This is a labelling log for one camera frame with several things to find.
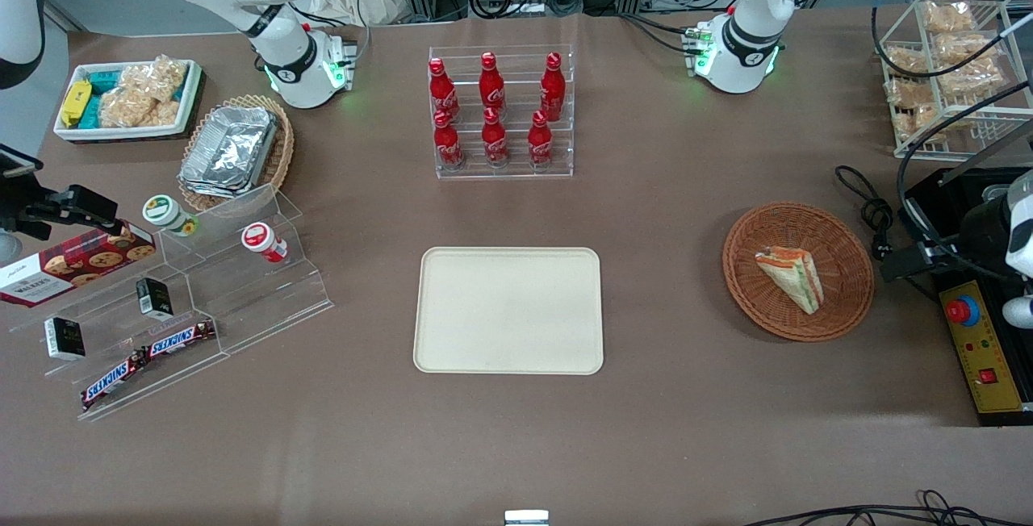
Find clear acrylic bottle rack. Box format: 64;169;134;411
428;44;575;180

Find oval light wicker basket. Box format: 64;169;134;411
178;94;295;214

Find red-lidded white cup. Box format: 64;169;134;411
241;222;289;264

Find red tartan cookie box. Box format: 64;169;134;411
0;222;157;308

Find round brown wicker basket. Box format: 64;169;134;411
722;202;876;342

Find brown snickers bar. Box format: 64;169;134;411
80;351;149;412
144;319;217;359

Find stacked aluminium foil containers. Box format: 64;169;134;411
178;106;280;198

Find beige rectangular tray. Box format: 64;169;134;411
413;247;604;375

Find small black box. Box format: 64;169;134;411
44;316;86;361
136;277;174;320

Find yellow snack bar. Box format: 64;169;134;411
61;80;93;127

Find white wire basket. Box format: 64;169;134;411
876;0;1033;161

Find green-lidded white cup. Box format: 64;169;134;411
143;194;199;237

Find triangular sandwich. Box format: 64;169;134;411
755;246;826;315

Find red cola bottle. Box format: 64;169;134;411
481;106;510;169
527;111;554;169
428;57;461;120
539;52;567;121
433;111;465;171
479;52;507;112

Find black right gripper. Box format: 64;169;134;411
15;184;123;238

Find clear bag of fried snacks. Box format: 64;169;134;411
886;77;943;144
883;47;931;80
935;31;1005;98
922;0;976;35

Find black control box yellow panel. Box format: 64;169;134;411
898;165;1033;428

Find clear acrylic stepped display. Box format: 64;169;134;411
10;183;335;422

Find thin black cable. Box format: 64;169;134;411
741;490;1033;526

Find white rectangular snack bin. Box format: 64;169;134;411
53;59;204;143

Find clear bag of rice crackers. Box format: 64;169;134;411
98;55;189;129

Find black power cable with plug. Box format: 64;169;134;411
834;165;898;262

